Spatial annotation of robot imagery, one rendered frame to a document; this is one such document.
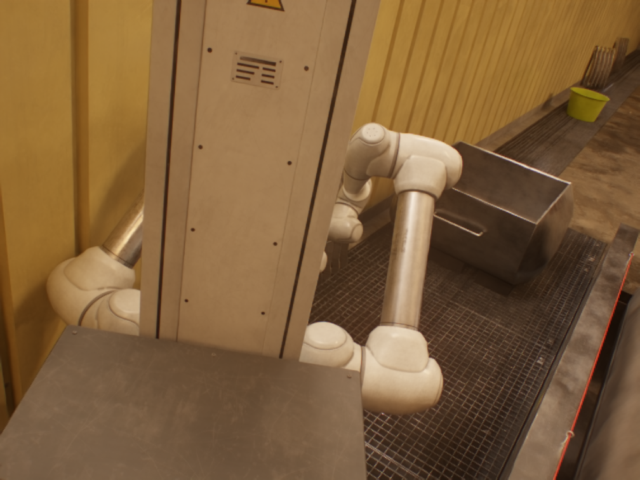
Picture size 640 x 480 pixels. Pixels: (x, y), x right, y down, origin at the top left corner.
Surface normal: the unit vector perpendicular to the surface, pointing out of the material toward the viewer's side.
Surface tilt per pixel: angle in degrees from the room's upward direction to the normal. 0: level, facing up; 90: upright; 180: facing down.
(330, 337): 6
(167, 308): 90
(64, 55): 90
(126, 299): 6
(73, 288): 36
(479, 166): 89
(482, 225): 90
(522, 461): 0
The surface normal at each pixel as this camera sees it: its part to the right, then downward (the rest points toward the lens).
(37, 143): 0.82, 0.41
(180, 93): -0.02, 0.50
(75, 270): -0.34, -0.43
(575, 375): 0.13, -0.86
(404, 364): 0.15, -0.29
